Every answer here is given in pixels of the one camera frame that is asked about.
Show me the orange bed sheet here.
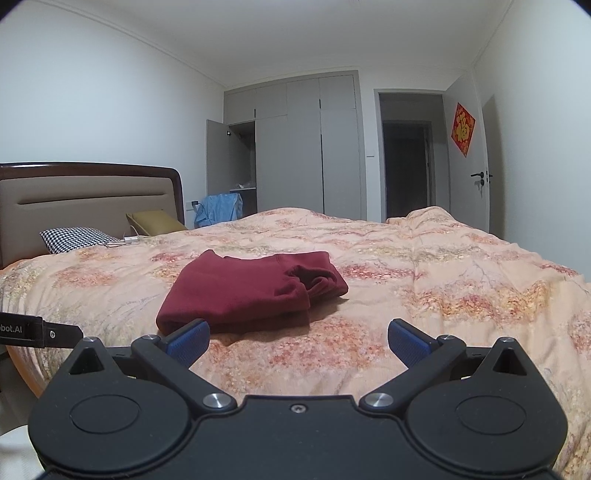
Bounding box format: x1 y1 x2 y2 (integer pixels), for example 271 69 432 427
7 346 47 398

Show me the floral peach blanket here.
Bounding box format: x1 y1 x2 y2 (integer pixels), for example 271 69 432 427
0 206 591 462

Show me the dark red sweater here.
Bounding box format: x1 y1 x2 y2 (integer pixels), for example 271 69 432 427
156 249 349 335

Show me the beige headboard with brown frame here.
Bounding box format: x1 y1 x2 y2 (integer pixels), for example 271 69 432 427
0 161 185 271

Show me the blue clothing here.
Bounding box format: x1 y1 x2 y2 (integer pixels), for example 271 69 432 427
194 194 243 229

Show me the grey door frame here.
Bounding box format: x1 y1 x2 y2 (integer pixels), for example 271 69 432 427
374 88 448 223

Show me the white room door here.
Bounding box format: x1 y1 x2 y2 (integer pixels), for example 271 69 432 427
443 69 491 234

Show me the grey built-in wardrobe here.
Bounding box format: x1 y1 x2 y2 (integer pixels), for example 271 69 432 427
206 71 368 227

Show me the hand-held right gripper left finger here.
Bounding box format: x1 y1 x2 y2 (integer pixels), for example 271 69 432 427
56 318 238 414

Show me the olive green pillow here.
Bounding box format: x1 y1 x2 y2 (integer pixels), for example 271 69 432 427
126 210 189 237

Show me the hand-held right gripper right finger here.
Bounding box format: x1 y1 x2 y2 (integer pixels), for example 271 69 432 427
358 318 536 414

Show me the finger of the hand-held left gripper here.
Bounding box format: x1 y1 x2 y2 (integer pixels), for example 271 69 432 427
44 320 85 350

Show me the red diamond door decoration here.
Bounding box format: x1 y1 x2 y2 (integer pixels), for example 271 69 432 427
451 102 476 158

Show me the open grey wardrobe door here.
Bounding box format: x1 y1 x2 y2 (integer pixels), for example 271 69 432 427
206 119 230 197

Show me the houndstooth pillow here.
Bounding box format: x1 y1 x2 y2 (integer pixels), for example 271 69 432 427
40 226 122 254

